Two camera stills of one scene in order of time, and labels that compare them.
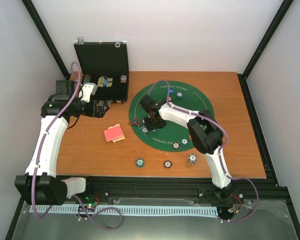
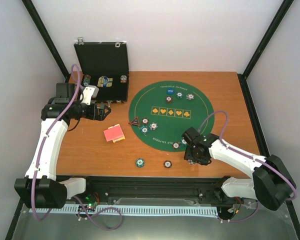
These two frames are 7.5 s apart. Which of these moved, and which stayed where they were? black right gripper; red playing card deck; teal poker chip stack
Moved: black right gripper
Stayed: teal poker chip stack; red playing card deck
